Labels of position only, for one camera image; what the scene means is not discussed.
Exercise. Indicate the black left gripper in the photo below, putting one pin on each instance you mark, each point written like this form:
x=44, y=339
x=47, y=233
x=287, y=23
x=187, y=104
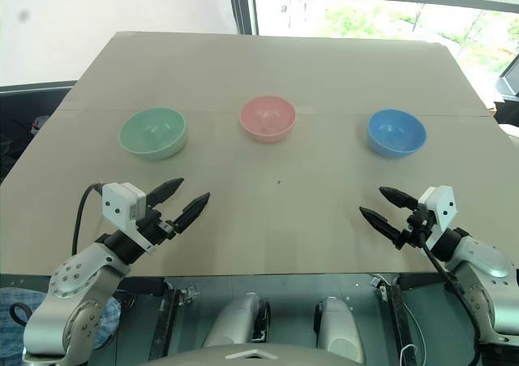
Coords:
x=156, y=225

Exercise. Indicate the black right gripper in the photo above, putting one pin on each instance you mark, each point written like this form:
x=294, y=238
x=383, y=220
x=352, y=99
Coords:
x=417, y=226

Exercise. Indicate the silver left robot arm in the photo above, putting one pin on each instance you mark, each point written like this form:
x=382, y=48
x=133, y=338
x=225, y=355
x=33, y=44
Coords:
x=77, y=289

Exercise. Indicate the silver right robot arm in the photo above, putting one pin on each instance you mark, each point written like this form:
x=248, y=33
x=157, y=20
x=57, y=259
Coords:
x=482, y=272

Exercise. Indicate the green plastic bowl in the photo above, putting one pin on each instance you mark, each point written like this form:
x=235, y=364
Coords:
x=153, y=130

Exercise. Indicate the blue plastic bowl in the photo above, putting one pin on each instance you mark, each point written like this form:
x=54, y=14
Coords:
x=396, y=132

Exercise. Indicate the black table leg strut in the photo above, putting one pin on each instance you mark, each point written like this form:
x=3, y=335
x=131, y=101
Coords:
x=164, y=321
x=399, y=321

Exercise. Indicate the pink plastic bowl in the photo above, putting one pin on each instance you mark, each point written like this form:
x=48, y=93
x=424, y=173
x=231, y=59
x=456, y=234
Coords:
x=267, y=117

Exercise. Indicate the silver right robot leg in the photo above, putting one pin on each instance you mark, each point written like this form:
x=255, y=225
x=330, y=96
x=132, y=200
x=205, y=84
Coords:
x=338, y=327

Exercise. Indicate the silver robot leg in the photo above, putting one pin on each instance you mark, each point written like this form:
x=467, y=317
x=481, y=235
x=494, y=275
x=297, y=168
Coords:
x=239, y=319
x=338, y=327

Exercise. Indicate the silver left robot leg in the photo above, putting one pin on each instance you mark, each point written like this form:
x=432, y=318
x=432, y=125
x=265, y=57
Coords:
x=239, y=319

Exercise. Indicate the grey robot torso top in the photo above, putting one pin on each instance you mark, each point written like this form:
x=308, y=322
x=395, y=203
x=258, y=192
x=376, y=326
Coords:
x=251, y=356

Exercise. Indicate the blue checkered cloth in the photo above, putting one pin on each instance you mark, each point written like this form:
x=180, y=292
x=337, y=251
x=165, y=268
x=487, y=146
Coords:
x=57, y=321

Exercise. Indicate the dark cluttered side shelf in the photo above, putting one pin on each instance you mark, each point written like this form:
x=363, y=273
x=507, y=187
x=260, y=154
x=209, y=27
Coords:
x=24, y=126

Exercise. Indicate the dark monitor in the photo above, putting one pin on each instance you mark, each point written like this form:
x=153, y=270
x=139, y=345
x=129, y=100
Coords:
x=507, y=83

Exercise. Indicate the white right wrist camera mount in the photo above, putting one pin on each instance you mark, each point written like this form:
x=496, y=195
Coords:
x=440, y=207

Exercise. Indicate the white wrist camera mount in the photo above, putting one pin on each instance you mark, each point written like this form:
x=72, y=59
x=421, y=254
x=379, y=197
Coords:
x=440, y=207
x=121, y=207

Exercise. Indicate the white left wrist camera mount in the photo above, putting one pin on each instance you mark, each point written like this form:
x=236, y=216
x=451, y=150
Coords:
x=121, y=207

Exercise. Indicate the black window frame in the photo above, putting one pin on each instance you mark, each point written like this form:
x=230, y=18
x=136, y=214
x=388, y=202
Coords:
x=247, y=7

